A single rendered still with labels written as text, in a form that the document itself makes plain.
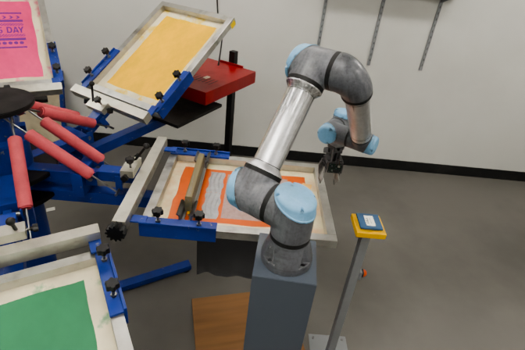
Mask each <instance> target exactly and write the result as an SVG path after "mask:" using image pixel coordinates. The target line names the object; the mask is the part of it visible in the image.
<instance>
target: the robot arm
mask: <svg viewBox="0 0 525 350"><path fill-rule="evenodd" d="M286 64H287V65H286V66H285V75H286V77H287V79H286V82H287V86H288V88H287V90H286V92H285V94H284V97H283V98H282V100H281V102H280V105H279V107H278V109H277V111H276V113H275V115H274V117H273V119H272V121H271V123H270V125H269V127H268V129H267V132H266V134H265V136H264V138H263V140H262V142H261V144H260V146H259V148H258V150H257V152H256V154H255V157H254V159H251V160H248V161H247V162H246V163H245V165H244V167H243V166H241V167H238V168H236V169H235V170H234V171H233V172H232V174H231V175H230V177H229V180H228V182H227V189H226V194H227V201H228V202H229V203H230V204H231V205H232V206H234V207H235V208H237V209H238V210H239V211H242V212H244V213H247V214H248V215H250V216H253V217H255V218H256V219H258V220H260V221H262V222H264V223H266V224H268V225H270V233H269V235H268V236H267V238H266V240H265V241H264V242H263V244H262V249H261V260H262V263H263V264H264V266H265V267H266V268H267V269H268V270H270V271H271V272H273V273H275V274H277V275H280V276H283V277H296V276H299V275H302V274H304V273H305V272H306V271H307V270H308V269H309V268H310V266H311V264H312V260H313V252H312V248H311V244H310V238H311V234H312V230H313V224H314V219H315V218H316V207H317V200H316V197H315V195H314V194H313V192H312V191H311V190H310V189H308V188H307V187H306V186H304V185H302V184H299V183H296V182H294V183H292V182H283V183H282V184H280V182H281V180H282V177H281V175H280V169H281V167H282V166H283V164H284V161H285V159H286V158H287V156H288V153H289V151H290V149H291V146H292V145H293V143H294V141H295V138H296V136H297V134H298V132H299V130H300V128H301V126H302V123H303V121H304V119H305V117H306V115H307V113H308V111H309V108H310V106H311V104H312V103H313V100H314V99H315V98H319V97H321V95H322V93H323V91H324V90H328V91H332V92H335V93H337V94H339V95H340V96H341V99H342V101H343V102H344V103H345V106H346V108H336V109H335V110H334V114H333V118H332V119H330V120H329V121H327V122H326V123H324V124H323V125H322V126H321V127H320V128H319V130H318V131H317V136H318V138H319V140H320V141H321V142H322V143H324V144H328V145H327V146H328V147H324V148H323V152H325V153H326V154H325V155H323V156H324V157H323V158H322V159H321V160H320V162H319V165H318V179H319V182H320V183H321V181H322V179H323V174H324V173H326V171H327V172H328V173H334V179H333V180H334V185H335V184H336V183H337V182H339V177H340V173H341V172H342V169H343V165H344V162H343V159H342V157H341V154H342V152H343V151H342V150H344V149H345V147H348V148H351V149H354V150H356V151H358V152H361V153H365V154H367V155H372V154H373V153H374V152H375V151H376V150H377V146H378V144H379V137H377V136H375V135H374V134H372V131H371V115H370V99H371V98H372V96H373V84H372V81H371V78H370V75H369V74H368V72H367V70H366V68H365V67H364V65H363V64H362V63H361V62H360V61H359V60H358V59H357V58H356V57H354V56H353V55H350V54H348V53H346V52H339V51H336V50H333V49H329V48H324V47H320V46H318V45H311V44H306V43H303V44H301V45H298V46H296V47H295V48H294V49H293V50H292V51H291V53H290V55H289V56H288V58H287V62H286Z"/></svg>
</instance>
